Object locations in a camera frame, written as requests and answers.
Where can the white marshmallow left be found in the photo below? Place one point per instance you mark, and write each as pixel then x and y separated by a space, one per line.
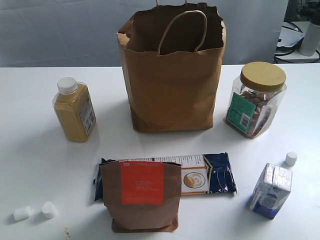
pixel 22 213

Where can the clear jar yellow lid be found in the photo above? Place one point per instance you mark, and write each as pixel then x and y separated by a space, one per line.
pixel 255 98

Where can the yellow grain plastic bottle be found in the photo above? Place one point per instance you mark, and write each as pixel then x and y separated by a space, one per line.
pixel 74 109

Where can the small white bottle cap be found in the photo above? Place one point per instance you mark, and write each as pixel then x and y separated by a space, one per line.
pixel 291 158

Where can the navy blue flat packet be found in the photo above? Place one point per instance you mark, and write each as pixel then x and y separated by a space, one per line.
pixel 202 173

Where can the brown pouch orange label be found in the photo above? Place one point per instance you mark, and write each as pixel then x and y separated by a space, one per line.
pixel 142 196

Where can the white cylinder in background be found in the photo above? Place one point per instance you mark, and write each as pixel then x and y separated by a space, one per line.
pixel 311 40

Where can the brown paper shopping bag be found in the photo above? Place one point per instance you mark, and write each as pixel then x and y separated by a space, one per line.
pixel 171 58

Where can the blue white carton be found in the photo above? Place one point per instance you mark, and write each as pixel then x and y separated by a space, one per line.
pixel 271 190

